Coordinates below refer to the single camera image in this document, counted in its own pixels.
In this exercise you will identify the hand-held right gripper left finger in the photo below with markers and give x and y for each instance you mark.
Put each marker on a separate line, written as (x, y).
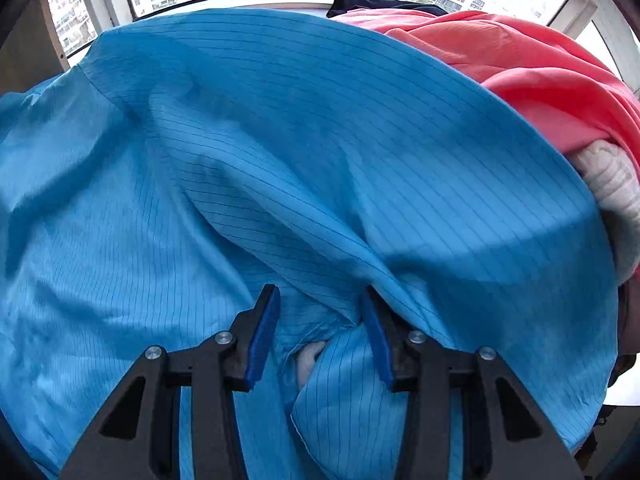
(262, 335)

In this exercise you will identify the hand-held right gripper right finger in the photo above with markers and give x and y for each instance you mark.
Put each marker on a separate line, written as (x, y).
(377, 340)

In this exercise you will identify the blue striped jacket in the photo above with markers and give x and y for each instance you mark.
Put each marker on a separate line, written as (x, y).
(300, 160)

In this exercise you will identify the beige knit sweater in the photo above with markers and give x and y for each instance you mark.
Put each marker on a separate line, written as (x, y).
(610, 190)

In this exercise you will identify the pink garment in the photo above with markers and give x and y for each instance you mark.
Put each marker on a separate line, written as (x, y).
(525, 70)

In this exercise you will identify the black garment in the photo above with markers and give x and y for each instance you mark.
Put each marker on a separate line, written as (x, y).
(380, 2)

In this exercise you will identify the light oak board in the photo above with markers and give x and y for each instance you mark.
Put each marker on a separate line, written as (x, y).
(30, 50)

